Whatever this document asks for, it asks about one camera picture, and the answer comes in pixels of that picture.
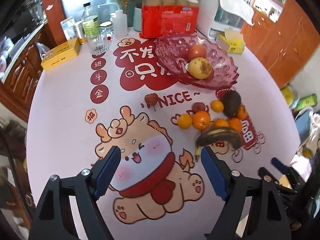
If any overripe brown banana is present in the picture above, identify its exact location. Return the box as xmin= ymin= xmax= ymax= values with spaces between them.
xmin=195 ymin=127 xmax=243 ymax=163

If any orange mandarin with stem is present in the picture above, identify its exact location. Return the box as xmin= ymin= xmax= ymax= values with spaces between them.
xmin=236 ymin=105 xmax=247 ymax=120

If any dark green avocado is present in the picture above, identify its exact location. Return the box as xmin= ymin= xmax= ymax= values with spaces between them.
xmin=221 ymin=90 xmax=241 ymax=118

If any small orange kumquat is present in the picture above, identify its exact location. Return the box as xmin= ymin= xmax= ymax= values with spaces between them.
xmin=210 ymin=100 xmax=225 ymax=113

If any large orange mandarin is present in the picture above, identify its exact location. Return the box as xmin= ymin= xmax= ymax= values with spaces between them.
xmin=193 ymin=111 xmax=211 ymax=131

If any small red fruit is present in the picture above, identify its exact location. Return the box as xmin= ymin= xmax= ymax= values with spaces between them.
xmin=192 ymin=102 xmax=206 ymax=114

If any small yellow-orange kumquat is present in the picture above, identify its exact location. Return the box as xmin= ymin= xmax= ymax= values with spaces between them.
xmin=177 ymin=114 xmax=193 ymax=129

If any dark red lychee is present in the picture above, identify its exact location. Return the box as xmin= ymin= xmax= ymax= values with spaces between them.
xmin=144 ymin=93 xmax=158 ymax=111

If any yellow pear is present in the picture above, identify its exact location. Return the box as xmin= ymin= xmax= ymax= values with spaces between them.
xmin=188 ymin=57 xmax=213 ymax=80

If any orange wooden cabinet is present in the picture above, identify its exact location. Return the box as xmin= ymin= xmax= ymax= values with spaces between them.
xmin=241 ymin=0 xmax=319 ymax=88

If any yellow tissue pack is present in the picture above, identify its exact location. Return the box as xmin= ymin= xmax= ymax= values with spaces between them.
xmin=216 ymin=29 xmax=245 ymax=54

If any printed pink tablecloth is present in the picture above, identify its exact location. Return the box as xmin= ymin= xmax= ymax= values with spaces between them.
xmin=27 ymin=31 xmax=300 ymax=239

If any red apple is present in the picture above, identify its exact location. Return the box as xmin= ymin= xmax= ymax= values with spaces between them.
xmin=187 ymin=44 xmax=207 ymax=61

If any pink glass fruit bowl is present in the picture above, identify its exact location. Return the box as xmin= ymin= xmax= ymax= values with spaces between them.
xmin=153 ymin=34 xmax=239 ymax=90

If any yellow tin box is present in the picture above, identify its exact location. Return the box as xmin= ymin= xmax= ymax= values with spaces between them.
xmin=41 ymin=38 xmax=80 ymax=71

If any white countertop appliance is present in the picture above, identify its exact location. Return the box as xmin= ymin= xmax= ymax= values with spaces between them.
xmin=196 ymin=0 xmax=254 ymax=39

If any clear drinking glass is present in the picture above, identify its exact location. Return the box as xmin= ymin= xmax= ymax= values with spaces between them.
xmin=85 ymin=27 xmax=110 ymax=55

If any metal can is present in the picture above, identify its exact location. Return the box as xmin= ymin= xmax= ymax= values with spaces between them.
xmin=73 ymin=21 xmax=87 ymax=45

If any small white box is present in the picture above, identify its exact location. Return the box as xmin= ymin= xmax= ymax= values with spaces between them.
xmin=60 ymin=16 xmax=76 ymax=40

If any small glass jar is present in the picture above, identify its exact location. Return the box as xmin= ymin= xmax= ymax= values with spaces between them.
xmin=100 ymin=21 xmax=114 ymax=40

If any red drink bottle pack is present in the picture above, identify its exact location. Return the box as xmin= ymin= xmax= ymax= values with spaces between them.
xmin=140 ymin=0 xmax=199 ymax=39

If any clear glass bottle green label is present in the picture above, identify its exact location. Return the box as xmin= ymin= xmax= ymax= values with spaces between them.
xmin=82 ymin=2 xmax=100 ymax=37

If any white squeeze bottle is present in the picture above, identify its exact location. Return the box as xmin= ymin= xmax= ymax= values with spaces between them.
xmin=98 ymin=2 xmax=128 ymax=40

